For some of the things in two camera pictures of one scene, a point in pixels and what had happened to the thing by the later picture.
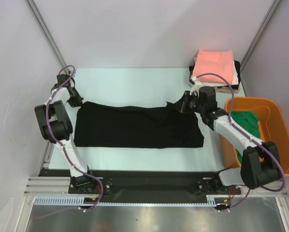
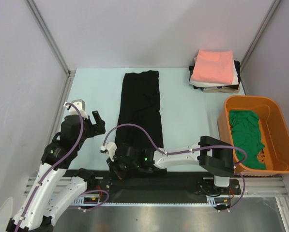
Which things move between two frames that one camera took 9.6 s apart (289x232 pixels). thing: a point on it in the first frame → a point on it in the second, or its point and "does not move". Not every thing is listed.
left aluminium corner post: [45, 29] does not move
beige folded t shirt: [227, 90] does not move
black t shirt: [98, 125] → [139, 104]
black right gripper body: [183, 104] → [116, 164]
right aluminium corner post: [259, 34] does not move
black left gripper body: [76, 99] → [90, 130]
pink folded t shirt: [218, 62] does not move
